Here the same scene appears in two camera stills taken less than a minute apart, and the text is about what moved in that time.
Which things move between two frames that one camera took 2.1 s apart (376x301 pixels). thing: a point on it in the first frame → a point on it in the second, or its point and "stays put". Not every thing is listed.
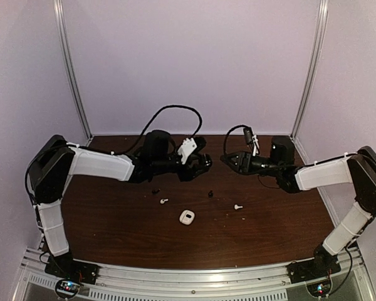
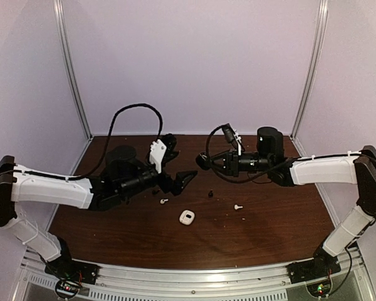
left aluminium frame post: [57, 7] stays put
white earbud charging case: [187, 217] stays put
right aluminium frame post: [321, 34] stays put
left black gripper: [188, 173] → [166, 184]
